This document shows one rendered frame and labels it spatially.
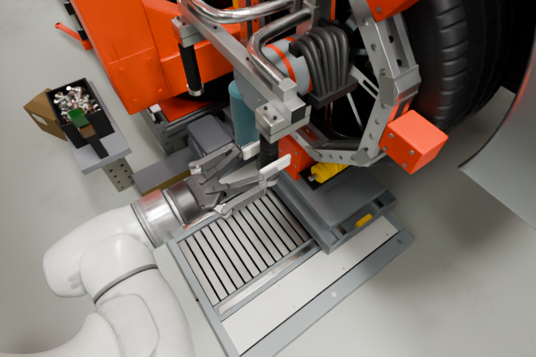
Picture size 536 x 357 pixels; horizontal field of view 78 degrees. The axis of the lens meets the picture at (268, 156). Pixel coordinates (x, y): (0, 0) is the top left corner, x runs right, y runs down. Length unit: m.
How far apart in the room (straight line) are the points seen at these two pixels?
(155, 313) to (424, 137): 0.54
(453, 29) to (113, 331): 0.67
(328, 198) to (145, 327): 0.94
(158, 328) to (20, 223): 1.39
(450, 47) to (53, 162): 1.79
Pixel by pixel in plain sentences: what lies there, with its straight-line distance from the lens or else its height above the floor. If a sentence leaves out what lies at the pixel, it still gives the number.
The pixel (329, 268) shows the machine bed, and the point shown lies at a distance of 1.37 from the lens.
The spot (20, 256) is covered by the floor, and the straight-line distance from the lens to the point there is 1.77.
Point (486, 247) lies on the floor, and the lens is 1.73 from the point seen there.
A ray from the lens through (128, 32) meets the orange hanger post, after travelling 1.09.
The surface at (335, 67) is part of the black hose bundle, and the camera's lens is 0.57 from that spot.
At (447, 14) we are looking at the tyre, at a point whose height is 1.06.
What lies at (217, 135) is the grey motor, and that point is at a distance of 1.26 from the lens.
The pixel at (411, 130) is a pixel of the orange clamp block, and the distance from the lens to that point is 0.69.
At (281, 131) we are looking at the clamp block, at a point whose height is 0.92.
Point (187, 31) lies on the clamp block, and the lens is 0.80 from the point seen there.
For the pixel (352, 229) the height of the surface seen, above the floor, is 0.15.
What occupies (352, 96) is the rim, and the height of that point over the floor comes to 0.77.
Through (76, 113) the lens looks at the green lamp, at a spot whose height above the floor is 0.66.
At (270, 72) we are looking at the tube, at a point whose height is 1.01.
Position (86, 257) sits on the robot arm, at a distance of 0.58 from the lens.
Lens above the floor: 1.36
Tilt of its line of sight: 53 degrees down
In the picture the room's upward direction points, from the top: straight up
